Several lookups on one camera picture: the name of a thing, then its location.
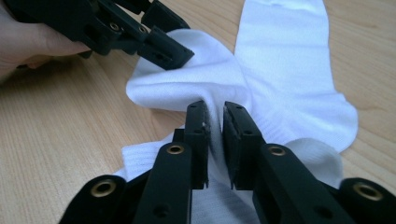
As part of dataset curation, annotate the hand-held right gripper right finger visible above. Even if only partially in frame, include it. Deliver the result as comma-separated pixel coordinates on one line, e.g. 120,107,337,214
221,101,266,191

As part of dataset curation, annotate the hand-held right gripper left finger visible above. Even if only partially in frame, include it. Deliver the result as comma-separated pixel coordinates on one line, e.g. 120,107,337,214
182,100,212,190

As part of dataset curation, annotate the white sock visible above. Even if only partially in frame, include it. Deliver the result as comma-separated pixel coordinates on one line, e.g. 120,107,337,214
233,0,359,153
113,28,344,224

